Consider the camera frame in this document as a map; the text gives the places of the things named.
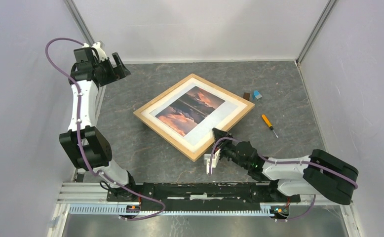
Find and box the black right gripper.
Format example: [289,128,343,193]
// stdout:
[212,127,248,170]

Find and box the wooden picture frame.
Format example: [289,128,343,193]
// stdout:
[134,74,255,161]

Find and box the sunset sky photo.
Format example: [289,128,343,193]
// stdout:
[142,81,247,152]

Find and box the yellow handled screwdriver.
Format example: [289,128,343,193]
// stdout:
[261,114,279,138]

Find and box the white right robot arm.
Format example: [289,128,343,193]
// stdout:
[211,128,359,205]

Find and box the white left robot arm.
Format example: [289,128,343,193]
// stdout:
[59,41,138,201]

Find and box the brown block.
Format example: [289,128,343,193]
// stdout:
[243,92,250,100]

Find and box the blue toy brick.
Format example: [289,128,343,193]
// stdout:
[253,90,263,100]

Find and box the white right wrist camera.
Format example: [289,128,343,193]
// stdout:
[203,150,220,174]

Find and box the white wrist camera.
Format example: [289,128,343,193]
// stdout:
[83,41,108,62]
[203,150,220,174]

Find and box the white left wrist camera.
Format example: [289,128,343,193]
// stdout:
[83,41,108,62]

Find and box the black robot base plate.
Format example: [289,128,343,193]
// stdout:
[107,182,301,211]

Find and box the aluminium rail profile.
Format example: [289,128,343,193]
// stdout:
[57,183,340,206]

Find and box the grey slotted cable duct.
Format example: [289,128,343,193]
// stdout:
[68,204,274,217]

